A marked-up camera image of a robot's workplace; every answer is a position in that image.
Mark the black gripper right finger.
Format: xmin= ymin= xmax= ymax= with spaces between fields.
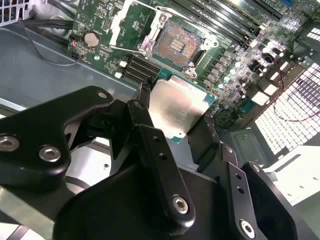
xmin=187 ymin=116 xmax=300 ymax=240

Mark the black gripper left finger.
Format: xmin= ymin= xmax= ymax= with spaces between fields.
xmin=0 ymin=81 xmax=198 ymax=230

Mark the silver CPU with green rim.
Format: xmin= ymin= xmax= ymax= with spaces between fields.
xmin=147 ymin=67 xmax=219 ymax=145

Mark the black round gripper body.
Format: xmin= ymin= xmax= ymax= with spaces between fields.
xmin=53 ymin=164 xmax=238 ymax=240

